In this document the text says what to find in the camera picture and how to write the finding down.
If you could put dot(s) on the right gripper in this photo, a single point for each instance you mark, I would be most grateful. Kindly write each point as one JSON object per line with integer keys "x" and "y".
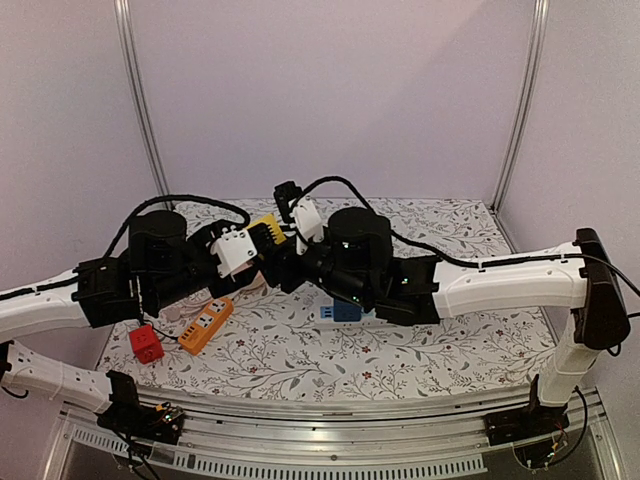
{"x": 288, "y": 275}

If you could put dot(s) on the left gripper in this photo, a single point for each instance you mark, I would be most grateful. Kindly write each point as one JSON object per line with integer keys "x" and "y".
{"x": 240, "y": 281}

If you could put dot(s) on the yellow cube socket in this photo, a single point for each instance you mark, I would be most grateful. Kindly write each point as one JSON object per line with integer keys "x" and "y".
{"x": 266, "y": 233}

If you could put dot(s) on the blue cube socket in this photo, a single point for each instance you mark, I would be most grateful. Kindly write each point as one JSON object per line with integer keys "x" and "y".
{"x": 344, "y": 312}

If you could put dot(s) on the red cube socket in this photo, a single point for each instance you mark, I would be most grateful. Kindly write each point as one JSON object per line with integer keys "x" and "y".
{"x": 145, "y": 344}

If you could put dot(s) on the white multi-socket power strip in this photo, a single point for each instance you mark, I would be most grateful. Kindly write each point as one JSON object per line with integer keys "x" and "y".
{"x": 324, "y": 320}

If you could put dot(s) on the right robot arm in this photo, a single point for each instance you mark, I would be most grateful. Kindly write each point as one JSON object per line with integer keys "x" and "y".
{"x": 351, "y": 258}

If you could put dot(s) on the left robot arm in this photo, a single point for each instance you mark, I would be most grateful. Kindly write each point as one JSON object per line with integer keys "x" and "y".
{"x": 162, "y": 265}

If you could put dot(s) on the orange power strip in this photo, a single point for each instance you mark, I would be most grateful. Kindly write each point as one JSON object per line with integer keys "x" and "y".
{"x": 206, "y": 324}

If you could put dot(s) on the floral table mat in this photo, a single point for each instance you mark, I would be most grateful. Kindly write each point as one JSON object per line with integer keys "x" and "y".
{"x": 269, "y": 349}

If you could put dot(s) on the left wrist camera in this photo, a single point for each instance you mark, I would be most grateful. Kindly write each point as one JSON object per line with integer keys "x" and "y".
{"x": 233, "y": 249}

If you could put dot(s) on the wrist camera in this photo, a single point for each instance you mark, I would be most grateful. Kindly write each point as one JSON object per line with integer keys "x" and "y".
{"x": 233, "y": 249}
{"x": 299, "y": 213}

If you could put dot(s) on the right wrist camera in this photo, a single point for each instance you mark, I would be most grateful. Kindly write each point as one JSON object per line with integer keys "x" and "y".
{"x": 299, "y": 213}

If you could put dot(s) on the aluminium front rail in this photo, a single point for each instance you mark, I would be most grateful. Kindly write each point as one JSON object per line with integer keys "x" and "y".
{"x": 425, "y": 438}

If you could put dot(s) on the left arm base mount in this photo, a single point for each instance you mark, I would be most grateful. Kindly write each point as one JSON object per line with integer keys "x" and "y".
{"x": 128, "y": 416}

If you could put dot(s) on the left aluminium post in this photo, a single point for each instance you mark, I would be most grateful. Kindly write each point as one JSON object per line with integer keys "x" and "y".
{"x": 125, "y": 28}

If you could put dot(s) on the aluminium post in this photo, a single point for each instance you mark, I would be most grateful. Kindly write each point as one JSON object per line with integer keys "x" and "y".
{"x": 125, "y": 28}
{"x": 527, "y": 92}

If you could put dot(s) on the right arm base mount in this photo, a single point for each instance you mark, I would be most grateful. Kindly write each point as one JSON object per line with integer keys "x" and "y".
{"x": 527, "y": 422}

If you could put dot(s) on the right aluminium post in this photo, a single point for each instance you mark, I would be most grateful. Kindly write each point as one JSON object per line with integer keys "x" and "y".
{"x": 527, "y": 92}

